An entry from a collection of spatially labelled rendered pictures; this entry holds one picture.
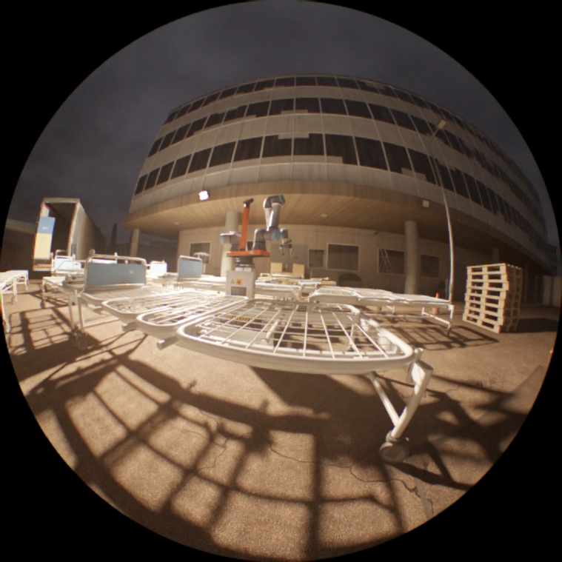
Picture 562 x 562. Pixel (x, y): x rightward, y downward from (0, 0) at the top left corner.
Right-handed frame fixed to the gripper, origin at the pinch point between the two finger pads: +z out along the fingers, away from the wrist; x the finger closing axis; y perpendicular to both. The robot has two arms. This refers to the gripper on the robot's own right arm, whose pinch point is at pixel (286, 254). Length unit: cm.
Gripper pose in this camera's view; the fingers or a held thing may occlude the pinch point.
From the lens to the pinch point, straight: 205.1
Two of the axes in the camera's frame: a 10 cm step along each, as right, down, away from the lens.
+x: 7.4, 2.0, -6.5
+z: 1.2, 9.0, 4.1
